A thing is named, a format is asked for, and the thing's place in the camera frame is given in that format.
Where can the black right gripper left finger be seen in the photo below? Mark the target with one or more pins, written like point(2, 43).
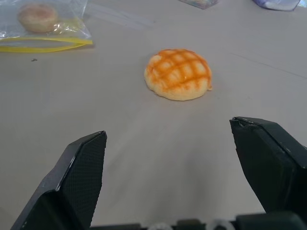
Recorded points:
point(72, 182)

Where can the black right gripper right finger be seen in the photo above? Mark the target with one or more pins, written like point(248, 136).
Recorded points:
point(268, 165)

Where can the orange melon bun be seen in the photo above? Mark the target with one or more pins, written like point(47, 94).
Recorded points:
point(178, 73)

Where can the clear yellow-zip plastic bag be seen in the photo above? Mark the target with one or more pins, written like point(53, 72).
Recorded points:
point(45, 26)

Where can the small bun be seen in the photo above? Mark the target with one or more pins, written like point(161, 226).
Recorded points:
point(38, 18)

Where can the white purple crumpled object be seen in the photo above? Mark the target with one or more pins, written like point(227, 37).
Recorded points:
point(273, 3)

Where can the clear plastic box with parts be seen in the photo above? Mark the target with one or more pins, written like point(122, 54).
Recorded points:
point(199, 3)

